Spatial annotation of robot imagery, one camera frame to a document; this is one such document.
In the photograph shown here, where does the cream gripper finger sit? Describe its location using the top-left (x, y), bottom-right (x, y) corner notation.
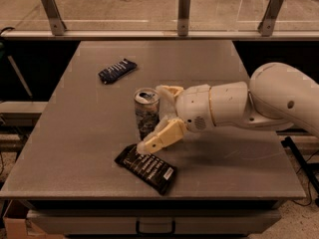
top-left (156, 85), bottom-right (184, 120)
top-left (137, 116), bottom-right (187, 154)

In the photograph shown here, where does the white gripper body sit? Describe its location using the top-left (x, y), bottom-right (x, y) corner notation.
top-left (175, 85), bottom-right (214, 132)

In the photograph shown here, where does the silver redbull can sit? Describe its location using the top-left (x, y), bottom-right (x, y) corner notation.
top-left (134, 88), bottom-right (160, 139)

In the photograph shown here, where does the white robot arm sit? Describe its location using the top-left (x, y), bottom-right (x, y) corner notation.
top-left (137, 63), bottom-right (319, 154)

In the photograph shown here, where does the black rxbar chocolate bar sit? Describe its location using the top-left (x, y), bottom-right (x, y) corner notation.
top-left (115, 144), bottom-right (177, 195)

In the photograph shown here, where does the dark blue snack bar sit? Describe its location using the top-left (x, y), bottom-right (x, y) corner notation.
top-left (98, 59), bottom-right (137, 85)

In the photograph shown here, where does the glass barrier panel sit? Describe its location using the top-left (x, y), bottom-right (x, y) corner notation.
top-left (0, 0), bottom-right (319, 33)

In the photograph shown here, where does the black stand leg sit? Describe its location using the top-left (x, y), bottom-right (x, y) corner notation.
top-left (281, 136), bottom-right (319, 207)

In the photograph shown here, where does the cardboard box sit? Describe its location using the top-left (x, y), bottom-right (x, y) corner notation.
top-left (2, 200), bottom-right (64, 239)

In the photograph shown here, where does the grey drawer with black handle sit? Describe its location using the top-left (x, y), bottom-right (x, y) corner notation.
top-left (27, 209), bottom-right (281, 236)

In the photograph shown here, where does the middle metal bracket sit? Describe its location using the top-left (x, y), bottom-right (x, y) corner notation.
top-left (177, 0), bottom-right (190, 36)

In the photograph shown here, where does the metal bracket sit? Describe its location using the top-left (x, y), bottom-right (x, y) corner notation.
top-left (177, 0), bottom-right (190, 36)
top-left (257, 0), bottom-right (284, 37)
top-left (41, 0), bottom-right (67, 36)

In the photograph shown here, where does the right metal bracket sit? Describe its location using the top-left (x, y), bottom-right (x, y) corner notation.
top-left (257, 0), bottom-right (284, 37)

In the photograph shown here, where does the left metal bracket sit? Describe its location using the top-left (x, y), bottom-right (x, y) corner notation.
top-left (41, 0), bottom-right (67, 36)

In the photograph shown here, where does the black cable on floor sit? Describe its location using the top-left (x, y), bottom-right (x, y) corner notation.
top-left (292, 149), bottom-right (319, 207)

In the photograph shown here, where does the grey side rail beam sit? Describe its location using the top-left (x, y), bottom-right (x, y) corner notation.
top-left (0, 102), bottom-right (47, 126)

